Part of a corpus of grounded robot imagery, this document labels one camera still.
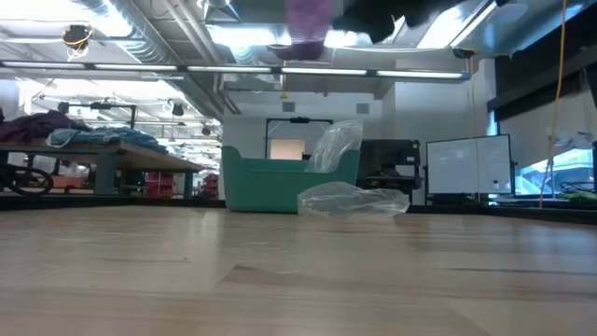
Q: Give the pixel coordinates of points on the purple cloth pile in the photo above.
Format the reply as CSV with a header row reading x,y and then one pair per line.
x,y
37,126

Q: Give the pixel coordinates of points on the teal cloth pile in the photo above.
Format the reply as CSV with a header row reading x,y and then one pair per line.
x,y
107,136

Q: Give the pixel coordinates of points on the black aluminium table frame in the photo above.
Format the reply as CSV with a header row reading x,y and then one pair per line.
x,y
70,200

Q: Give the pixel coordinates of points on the black wheel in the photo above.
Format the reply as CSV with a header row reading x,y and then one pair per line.
x,y
50,182

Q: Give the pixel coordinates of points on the purple elastic bandage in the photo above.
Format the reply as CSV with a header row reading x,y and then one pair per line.
x,y
308,23

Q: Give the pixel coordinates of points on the black equipment cart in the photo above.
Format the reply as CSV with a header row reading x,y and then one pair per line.
x,y
387,158

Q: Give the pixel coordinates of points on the silver ventilation duct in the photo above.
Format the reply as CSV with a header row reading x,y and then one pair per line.
x,y
154,32

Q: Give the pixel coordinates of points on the white whiteboard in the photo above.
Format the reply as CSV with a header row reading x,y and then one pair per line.
x,y
466,163

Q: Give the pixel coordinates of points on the grey metal work table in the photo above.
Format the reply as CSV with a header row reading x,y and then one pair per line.
x,y
105,172

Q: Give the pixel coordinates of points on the clear bag with cotton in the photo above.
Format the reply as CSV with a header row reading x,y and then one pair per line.
x,y
336,144

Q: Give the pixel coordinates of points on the long ceiling light strip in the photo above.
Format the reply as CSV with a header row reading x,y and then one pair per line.
x,y
322,71

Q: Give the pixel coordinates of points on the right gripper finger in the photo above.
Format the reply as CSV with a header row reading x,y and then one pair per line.
x,y
368,16

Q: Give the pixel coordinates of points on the clear plastic bag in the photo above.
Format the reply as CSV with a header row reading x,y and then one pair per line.
x,y
350,200

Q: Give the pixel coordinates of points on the green plastic bin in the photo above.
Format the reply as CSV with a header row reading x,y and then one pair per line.
x,y
270,186

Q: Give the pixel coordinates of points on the red storage bins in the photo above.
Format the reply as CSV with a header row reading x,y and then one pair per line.
x,y
158,184
211,186

